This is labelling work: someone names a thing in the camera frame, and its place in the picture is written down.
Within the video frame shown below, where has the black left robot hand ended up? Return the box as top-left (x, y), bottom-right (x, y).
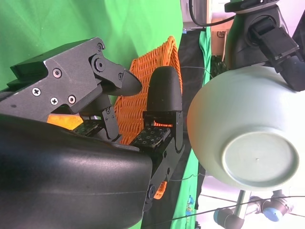
top-left (274, 51), bottom-right (305, 93)

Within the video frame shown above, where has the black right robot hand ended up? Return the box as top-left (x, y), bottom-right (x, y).
top-left (0, 37), bottom-right (185, 229)

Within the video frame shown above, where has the grey bowl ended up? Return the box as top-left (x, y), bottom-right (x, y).
top-left (187, 66), bottom-right (300, 191)

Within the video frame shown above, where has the orange wicker basket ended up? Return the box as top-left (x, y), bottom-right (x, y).
top-left (114, 35), bottom-right (183, 200)

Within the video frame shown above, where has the brown cardboard box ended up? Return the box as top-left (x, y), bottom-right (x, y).
top-left (211, 30), bottom-right (227, 57)

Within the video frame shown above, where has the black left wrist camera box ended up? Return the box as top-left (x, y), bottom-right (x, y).
top-left (249, 18), bottom-right (300, 61)

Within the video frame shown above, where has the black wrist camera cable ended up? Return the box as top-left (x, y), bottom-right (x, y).
top-left (189, 0), bottom-right (235, 27)

